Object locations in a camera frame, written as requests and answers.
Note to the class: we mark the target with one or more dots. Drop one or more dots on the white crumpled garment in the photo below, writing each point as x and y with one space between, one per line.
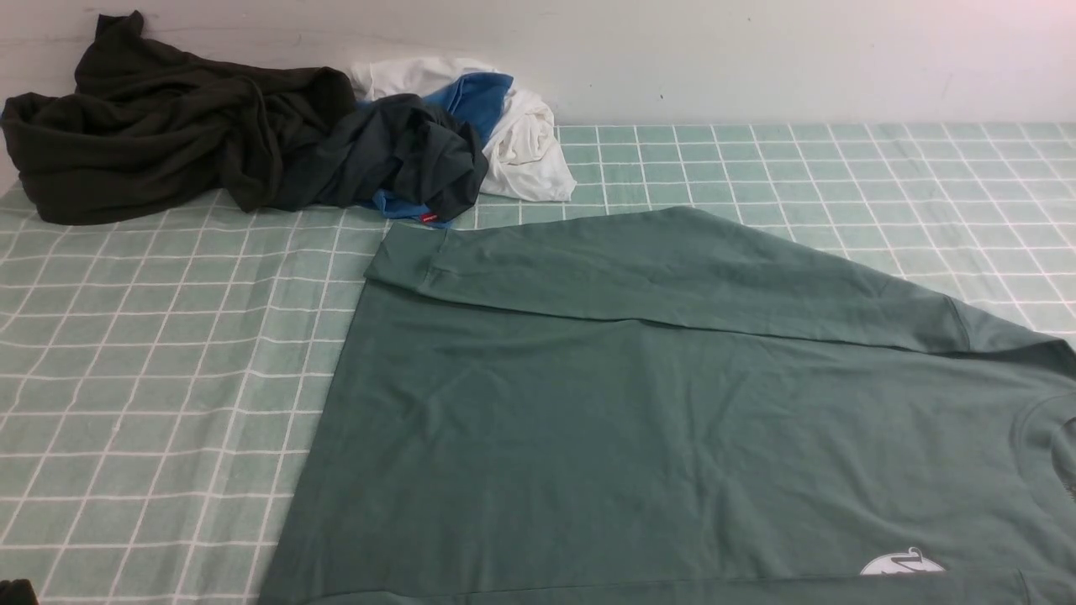
524 156

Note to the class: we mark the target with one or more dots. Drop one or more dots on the blue crumpled garment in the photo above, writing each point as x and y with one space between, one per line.
475 97

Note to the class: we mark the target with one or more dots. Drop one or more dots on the dark grey crumpled garment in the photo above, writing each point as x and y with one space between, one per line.
353 160

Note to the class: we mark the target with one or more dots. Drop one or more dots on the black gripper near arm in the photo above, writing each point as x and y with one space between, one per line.
19 592

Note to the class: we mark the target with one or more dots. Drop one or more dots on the dark olive crumpled garment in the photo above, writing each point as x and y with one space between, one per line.
151 127

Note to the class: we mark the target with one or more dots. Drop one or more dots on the green checkered tablecloth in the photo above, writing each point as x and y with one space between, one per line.
162 378

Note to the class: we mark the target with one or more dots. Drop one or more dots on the green long-sleeved shirt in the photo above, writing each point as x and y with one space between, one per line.
666 407

